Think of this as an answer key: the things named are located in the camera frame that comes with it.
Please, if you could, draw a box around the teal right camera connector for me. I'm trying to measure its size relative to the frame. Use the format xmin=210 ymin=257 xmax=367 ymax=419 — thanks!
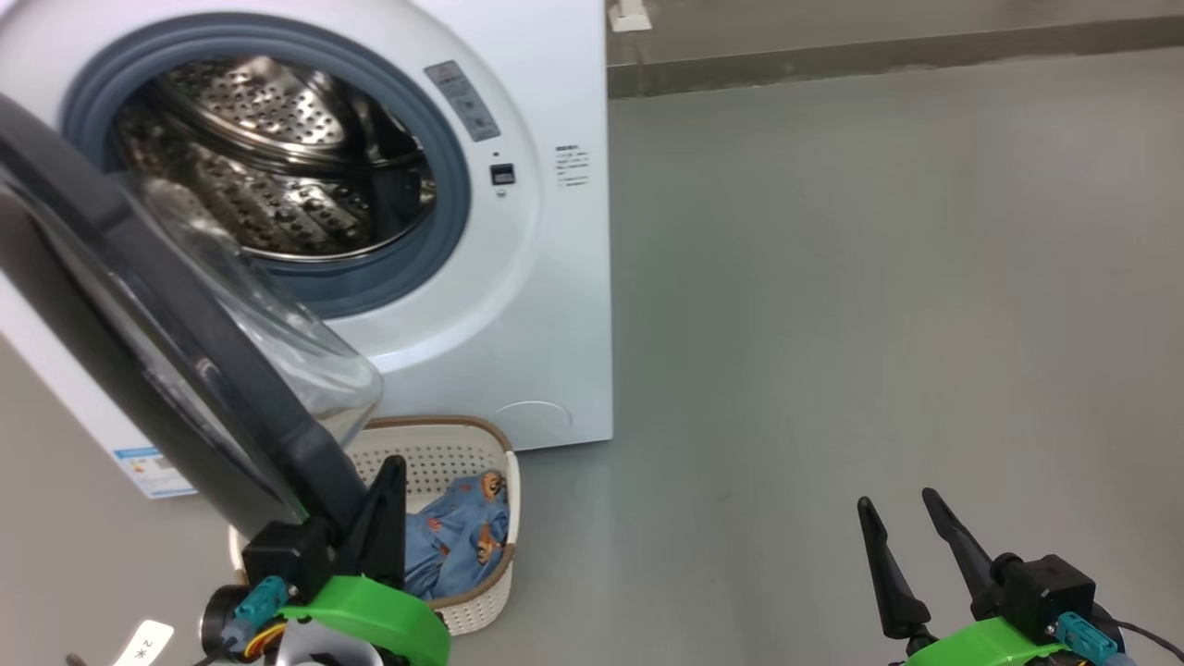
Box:
xmin=1054 ymin=610 xmax=1122 ymax=661

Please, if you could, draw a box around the white cable label tag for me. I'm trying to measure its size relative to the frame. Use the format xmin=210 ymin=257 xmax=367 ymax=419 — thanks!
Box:
xmin=111 ymin=620 xmax=175 ymax=666

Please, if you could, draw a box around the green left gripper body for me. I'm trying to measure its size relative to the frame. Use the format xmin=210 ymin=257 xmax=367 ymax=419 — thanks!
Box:
xmin=277 ymin=575 xmax=451 ymax=666

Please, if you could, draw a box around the cream perforated laundry basket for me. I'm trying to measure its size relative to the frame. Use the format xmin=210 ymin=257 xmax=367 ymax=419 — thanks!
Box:
xmin=228 ymin=415 xmax=521 ymax=636

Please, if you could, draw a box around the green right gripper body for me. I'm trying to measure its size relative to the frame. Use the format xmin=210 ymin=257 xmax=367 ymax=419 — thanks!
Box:
xmin=902 ymin=618 xmax=1079 ymax=666

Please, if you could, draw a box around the teal left camera connector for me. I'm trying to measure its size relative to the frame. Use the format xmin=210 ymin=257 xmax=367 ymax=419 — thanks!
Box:
xmin=234 ymin=575 xmax=290 ymax=623

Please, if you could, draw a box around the blue energy label sticker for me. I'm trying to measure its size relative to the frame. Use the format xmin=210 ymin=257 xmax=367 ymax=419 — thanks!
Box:
xmin=113 ymin=447 xmax=197 ymax=500

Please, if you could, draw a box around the white front-load washing machine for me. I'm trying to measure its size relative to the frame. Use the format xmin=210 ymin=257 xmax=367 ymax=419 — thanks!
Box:
xmin=0 ymin=0 xmax=614 ymax=500

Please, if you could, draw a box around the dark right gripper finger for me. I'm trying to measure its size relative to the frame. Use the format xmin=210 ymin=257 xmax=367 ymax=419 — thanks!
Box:
xmin=857 ymin=497 xmax=932 ymax=641
xmin=922 ymin=487 xmax=998 ymax=598

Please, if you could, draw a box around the teal camera connector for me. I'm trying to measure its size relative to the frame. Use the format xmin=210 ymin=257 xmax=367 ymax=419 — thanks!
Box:
xmin=234 ymin=575 xmax=290 ymax=623
xmin=1054 ymin=610 xmax=1122 ymax=661

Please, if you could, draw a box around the thin black right cable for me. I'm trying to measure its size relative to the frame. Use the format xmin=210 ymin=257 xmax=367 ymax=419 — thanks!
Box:
xmin=1110 ymin=618 xmax=1184 ymax=663

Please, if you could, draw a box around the black round washer door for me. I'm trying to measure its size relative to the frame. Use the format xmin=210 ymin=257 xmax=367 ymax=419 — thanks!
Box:
xmin=0 ymin=92 xmax=385 ymax=542

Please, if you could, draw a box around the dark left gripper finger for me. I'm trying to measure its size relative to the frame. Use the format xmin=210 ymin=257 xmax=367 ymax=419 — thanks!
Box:
xmin=344 ymin=455 xmax=408 ymax=593

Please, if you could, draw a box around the grey warning sticker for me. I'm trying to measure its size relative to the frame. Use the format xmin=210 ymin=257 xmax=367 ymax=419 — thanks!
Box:
xmin=424 ymin=61 xmax=502 ymax=142

